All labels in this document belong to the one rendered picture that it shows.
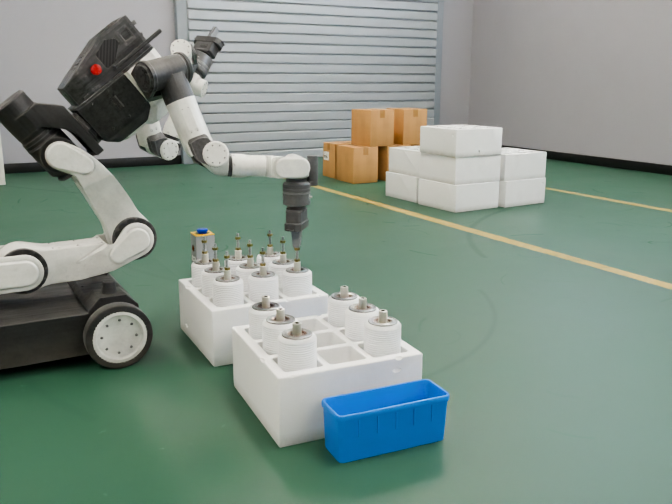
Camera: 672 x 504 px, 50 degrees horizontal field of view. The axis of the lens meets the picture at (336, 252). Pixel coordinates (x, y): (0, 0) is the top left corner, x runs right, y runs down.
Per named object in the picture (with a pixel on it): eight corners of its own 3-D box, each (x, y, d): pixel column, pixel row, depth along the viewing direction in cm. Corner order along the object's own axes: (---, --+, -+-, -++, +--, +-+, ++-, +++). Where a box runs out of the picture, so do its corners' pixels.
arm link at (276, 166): (310, 178, 221) (267, 178, 217) (303, 174, 229) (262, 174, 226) (310, 157, 220) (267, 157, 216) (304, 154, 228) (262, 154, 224)
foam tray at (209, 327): (214, 367, 218) (211, 311, 214) (180, 328, 252) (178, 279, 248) (328, 346, 236) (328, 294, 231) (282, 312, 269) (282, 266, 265)
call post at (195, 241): (198, 320, 261) (195, 236, 254) (193, 314, 267) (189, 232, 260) (217, 317, 264) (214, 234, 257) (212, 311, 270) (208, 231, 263)
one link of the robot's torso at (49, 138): (27, 151, 212) (58, 125, 215) (22, 147, 224) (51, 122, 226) (59, 183, 218) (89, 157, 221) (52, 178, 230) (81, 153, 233)
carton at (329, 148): (351, 173, 660) (351, 140, 653) (364, 176, 640) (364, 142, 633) (322, 175, 647) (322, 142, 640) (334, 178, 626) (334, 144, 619)
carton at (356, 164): (377, 182, 606) (378, 146, 599) (353, 184, 596) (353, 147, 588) (360, 177, 632) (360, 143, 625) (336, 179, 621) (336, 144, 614)
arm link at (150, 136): (154, 167, 260) (140, 108, 248) (136, 159, 268) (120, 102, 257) (181, 156, 266) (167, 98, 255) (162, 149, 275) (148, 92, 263)
